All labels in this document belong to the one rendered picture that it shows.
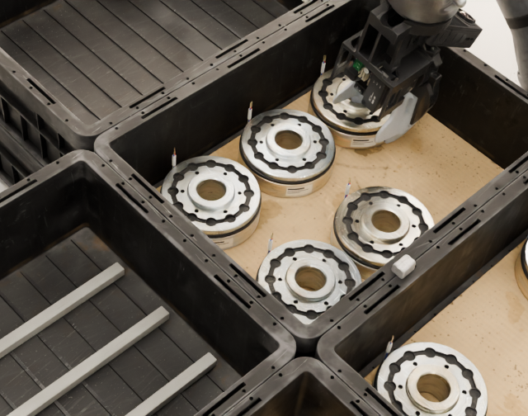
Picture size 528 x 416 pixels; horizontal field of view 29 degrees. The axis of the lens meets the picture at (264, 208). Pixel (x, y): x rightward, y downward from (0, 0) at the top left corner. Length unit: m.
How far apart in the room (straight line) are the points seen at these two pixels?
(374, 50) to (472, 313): 0.28
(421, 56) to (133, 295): 0.37
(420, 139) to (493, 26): 0.42
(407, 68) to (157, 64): 0.33
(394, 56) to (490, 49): 0.53
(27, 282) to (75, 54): 0.33
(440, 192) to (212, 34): 0.35
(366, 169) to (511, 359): 0.26
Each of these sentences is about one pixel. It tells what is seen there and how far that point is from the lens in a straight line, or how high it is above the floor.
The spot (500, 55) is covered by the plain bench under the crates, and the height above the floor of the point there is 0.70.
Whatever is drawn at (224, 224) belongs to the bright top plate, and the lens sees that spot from 1.03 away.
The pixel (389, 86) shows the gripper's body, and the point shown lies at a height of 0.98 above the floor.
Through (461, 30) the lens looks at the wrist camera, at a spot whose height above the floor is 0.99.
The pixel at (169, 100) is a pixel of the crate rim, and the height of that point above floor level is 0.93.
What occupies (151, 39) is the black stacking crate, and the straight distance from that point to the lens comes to 1.26.
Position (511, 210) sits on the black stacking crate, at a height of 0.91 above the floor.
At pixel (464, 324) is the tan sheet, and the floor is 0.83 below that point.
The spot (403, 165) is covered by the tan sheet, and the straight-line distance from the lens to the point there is 1.15.
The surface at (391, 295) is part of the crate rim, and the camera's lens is 0.92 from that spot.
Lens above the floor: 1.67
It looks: 51 degrees down
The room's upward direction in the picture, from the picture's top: 8 degrees clockwise
